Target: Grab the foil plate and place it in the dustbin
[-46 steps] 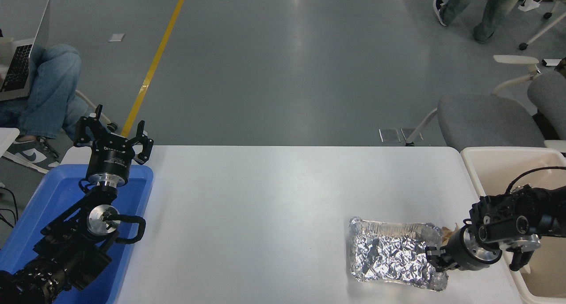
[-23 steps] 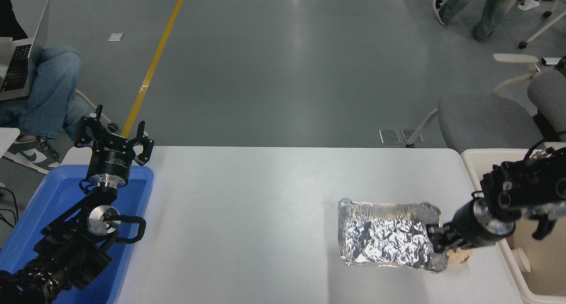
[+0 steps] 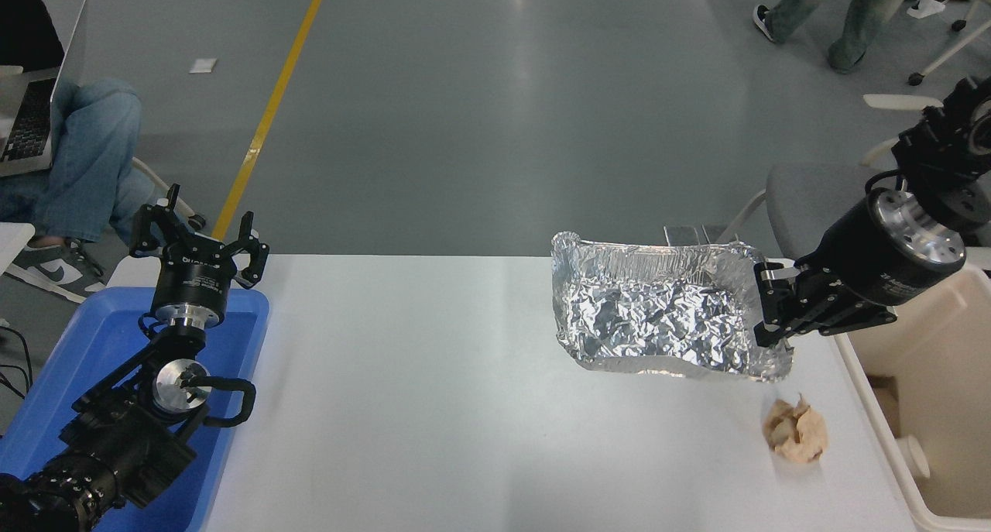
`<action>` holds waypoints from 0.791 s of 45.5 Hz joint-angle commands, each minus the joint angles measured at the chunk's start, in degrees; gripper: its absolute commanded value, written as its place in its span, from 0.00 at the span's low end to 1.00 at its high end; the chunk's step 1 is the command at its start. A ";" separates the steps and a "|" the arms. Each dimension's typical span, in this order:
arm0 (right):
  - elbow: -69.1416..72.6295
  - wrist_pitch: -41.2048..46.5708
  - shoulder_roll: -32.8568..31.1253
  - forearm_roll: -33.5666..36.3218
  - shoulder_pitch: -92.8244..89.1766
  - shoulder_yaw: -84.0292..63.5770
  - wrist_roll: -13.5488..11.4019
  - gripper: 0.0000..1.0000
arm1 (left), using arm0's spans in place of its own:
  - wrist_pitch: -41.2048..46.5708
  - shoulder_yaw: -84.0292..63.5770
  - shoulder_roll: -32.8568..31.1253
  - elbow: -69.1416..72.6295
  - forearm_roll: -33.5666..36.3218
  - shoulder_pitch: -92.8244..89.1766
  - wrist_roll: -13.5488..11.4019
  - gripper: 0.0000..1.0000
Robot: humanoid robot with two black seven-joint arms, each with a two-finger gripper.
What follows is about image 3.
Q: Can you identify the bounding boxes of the white wheeled chair base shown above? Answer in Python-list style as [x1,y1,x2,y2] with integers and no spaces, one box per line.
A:
[908,0,991,88]

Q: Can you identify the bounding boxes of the walking person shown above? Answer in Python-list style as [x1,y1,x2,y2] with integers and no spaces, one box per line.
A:
[753,0,926,75]

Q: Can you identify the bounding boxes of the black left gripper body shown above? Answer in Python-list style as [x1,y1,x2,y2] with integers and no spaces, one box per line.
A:
[151,238,239,311]

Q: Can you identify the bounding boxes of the thin black cable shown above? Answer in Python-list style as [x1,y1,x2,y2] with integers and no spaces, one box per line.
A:
[0,321,33,400]

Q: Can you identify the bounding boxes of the white chair leg with caster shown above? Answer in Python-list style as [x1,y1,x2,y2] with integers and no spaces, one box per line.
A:
[130,156,207,231]

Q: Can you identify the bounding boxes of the small white side table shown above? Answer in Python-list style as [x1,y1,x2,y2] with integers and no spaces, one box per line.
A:
[0,223,36,278]

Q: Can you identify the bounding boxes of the seated person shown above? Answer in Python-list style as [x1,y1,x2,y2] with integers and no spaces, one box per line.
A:
[0,0,156,304]

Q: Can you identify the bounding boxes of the silver foil tray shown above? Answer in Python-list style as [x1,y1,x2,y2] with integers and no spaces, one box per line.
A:
[550,231,794,383]

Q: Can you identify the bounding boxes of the crumpled tan paper ball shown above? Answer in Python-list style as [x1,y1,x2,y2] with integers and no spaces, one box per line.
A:
[763,394,829,465]

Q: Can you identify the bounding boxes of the silver laptop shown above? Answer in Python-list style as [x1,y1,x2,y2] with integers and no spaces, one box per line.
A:
[0,0,88,179]

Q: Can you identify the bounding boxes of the large pale plastic bin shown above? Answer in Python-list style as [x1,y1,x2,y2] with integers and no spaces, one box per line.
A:
[832,265,991,532]

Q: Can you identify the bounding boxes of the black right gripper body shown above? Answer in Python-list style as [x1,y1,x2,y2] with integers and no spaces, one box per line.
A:
[805,194,962,308]

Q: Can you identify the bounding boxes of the blue plastic tray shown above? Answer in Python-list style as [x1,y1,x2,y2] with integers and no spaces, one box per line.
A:
[0,287,270,532]

